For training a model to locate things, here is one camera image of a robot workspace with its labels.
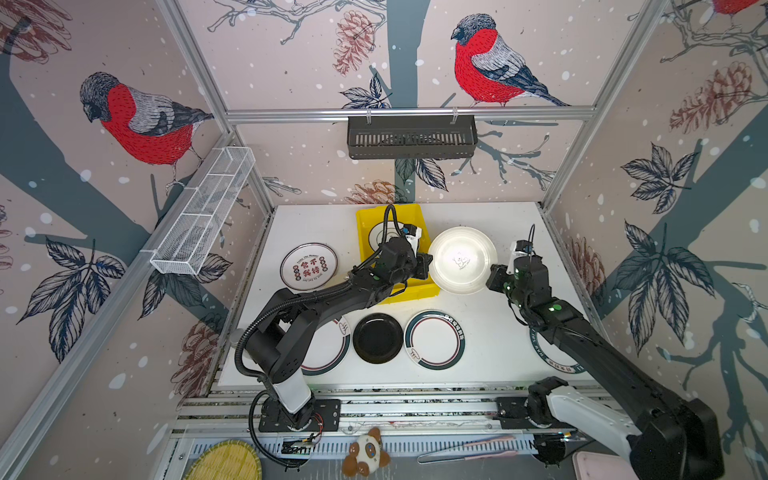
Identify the plush panda toy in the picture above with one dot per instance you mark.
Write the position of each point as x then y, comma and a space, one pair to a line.
365, 455

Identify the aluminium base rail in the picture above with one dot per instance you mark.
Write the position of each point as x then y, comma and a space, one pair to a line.
412, 423

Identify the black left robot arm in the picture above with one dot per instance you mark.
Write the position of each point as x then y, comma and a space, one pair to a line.
273, 347

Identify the pink chopsticks tongs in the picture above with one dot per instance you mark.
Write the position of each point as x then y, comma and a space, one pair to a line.
476, 450

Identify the white wire mesh shelf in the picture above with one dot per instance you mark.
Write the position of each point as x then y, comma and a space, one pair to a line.
186, 246

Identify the white plate thin green rings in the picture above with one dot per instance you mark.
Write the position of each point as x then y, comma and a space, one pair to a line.
378, 235

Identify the black round plate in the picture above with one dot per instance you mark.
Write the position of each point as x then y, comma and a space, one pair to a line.
378, 338

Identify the woven bamboo mat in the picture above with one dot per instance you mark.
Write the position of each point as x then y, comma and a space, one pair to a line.
227, 460

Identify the white plate red Chinese characters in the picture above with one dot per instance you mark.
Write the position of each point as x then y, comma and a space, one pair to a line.
308, 266

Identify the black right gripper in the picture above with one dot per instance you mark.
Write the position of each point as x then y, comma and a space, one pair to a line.
498, 271

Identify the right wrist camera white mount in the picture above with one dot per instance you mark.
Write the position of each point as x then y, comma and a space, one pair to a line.
522, 248

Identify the large cream plate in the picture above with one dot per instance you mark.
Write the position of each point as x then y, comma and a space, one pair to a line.
462, 259

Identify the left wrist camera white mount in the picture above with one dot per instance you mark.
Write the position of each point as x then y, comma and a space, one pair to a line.
412, 233

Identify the white plate green rim centre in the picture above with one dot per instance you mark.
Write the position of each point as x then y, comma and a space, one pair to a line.
434, 340

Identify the black hanging wire basket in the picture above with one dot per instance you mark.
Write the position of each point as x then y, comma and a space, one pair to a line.
411, 137

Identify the aluminium frame corner post right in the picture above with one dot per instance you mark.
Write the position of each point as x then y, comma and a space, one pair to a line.
642, 29

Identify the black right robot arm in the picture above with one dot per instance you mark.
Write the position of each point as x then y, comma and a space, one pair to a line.
660, 434

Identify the yellow plastic bin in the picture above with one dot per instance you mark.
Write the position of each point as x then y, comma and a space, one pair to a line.
370, 229

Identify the white plate green lettered rim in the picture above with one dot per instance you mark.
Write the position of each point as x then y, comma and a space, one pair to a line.
553, 356

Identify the pink tray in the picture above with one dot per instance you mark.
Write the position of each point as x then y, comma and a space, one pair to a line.
597, 466

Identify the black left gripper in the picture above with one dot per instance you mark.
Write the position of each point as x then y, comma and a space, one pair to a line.
423, 263

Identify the white plate green rim left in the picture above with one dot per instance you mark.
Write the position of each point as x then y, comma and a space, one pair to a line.
328, 348

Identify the aluminium frame horizontal bar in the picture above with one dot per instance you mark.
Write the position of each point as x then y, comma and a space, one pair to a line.
578, 113

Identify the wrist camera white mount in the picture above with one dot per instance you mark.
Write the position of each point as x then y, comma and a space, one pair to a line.
522, 248
412, 233

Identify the aluminium frame corner post left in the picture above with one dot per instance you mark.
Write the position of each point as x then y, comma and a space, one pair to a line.
202, 73

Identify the aluminium frame corner post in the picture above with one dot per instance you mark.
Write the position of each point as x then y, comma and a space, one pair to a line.
642, 29
202, 73

